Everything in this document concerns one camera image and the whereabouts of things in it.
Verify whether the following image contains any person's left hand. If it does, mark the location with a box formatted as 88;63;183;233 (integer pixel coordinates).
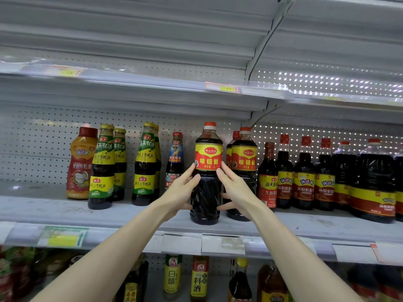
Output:
160;163;202;218

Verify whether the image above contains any person's right hand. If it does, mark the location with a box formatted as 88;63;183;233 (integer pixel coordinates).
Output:
216;161;258;218

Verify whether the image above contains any soy sauce bottle red cap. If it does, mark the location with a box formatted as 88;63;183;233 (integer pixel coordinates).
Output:
190;121;224;225
223;126;259;222

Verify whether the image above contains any white metal store shelving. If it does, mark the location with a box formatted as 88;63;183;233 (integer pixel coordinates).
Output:
0;0;403;302

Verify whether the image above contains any person's left forearm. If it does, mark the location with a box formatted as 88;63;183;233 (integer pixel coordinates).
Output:
47;206;186;302

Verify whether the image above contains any person's right forearm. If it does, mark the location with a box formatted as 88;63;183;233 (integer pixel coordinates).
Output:
241;203;363;302

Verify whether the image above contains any row of dark red-capped bottles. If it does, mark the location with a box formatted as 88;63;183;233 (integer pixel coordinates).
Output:
257;134;403;224

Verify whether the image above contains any yellow-capped green label bottle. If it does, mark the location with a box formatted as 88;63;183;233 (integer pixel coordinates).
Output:
112;128;128;202
87;124;116;210
153;124;162;199
131;122;158;206

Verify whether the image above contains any blue label dark bottle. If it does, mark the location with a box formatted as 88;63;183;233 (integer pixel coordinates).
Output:
164;131;185;191

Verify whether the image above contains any red label dark sauce bottle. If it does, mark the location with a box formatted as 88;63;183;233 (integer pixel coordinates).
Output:
227;130;241;148

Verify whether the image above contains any amber bottle yellow red label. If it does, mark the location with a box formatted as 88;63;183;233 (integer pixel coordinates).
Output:
190;255;210;301

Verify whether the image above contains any dark bottle orange label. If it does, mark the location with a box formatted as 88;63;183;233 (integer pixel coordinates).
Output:
227;258;253;302

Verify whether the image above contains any large amber cooking wine jug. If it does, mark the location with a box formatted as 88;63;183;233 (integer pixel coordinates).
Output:
256;261;290;302

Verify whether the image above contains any small pink yellow price tag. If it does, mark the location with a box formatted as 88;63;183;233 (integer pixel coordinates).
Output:
204;81;243;95

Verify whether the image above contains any yellow green price tag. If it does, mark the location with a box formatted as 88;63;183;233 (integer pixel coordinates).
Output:
37;225;89;249

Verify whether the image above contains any dark bottle red yellow label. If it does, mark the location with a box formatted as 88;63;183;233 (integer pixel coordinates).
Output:
377;266;403;302
346;264;379;302

